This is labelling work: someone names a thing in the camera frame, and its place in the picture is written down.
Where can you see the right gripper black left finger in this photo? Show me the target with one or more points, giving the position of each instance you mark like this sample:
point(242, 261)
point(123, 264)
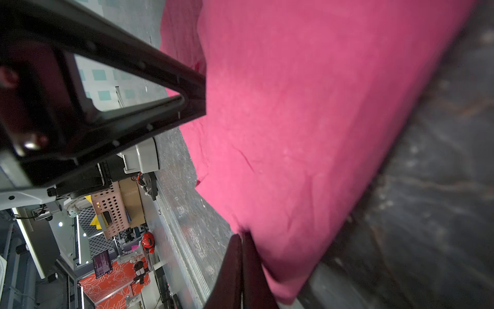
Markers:
point(228, 288)

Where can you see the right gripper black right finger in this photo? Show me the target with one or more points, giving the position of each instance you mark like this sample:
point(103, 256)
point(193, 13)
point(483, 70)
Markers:
point(256, 291)

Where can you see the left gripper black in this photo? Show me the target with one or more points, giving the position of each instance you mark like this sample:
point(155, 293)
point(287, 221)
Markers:
point(49, 127)

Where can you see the pink paper napkin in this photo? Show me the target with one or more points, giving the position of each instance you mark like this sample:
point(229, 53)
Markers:
point(304, 100)

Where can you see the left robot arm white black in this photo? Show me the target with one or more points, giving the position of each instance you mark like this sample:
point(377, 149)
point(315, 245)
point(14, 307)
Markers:
point(23, 193)

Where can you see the grey switch box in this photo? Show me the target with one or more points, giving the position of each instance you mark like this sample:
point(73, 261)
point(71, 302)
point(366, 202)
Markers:
point(142, 157)

